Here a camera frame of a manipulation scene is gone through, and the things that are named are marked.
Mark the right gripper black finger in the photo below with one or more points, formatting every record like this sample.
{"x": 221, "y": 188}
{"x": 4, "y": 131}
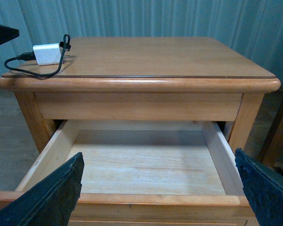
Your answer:
{"x": 263, "y": 189}
{"x": 51, "y": 201}

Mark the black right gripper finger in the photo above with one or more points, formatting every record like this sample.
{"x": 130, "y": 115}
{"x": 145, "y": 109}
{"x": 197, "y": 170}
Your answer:
{"x": 7, "y": 34}

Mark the white charger block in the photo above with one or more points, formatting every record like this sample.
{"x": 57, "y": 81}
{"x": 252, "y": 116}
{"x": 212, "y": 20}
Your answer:
{"x": 47, "y": 54}

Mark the wooden drawer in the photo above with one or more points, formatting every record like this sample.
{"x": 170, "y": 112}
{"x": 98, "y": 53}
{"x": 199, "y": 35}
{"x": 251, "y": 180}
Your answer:
{"x": 147, "y": 173}

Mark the dark wooden furniture piece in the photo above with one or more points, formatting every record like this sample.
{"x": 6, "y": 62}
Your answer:
{"x": 273, "y": 144}

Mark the wooden nightstand cabinet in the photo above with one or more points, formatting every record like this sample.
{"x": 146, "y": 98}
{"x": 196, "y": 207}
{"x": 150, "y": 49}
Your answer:
{"x": 144, "y": 79}

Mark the grey pleated curtain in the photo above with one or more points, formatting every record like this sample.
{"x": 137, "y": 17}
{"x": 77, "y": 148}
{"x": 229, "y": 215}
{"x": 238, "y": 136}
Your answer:
{"x": 253, "y": 28}

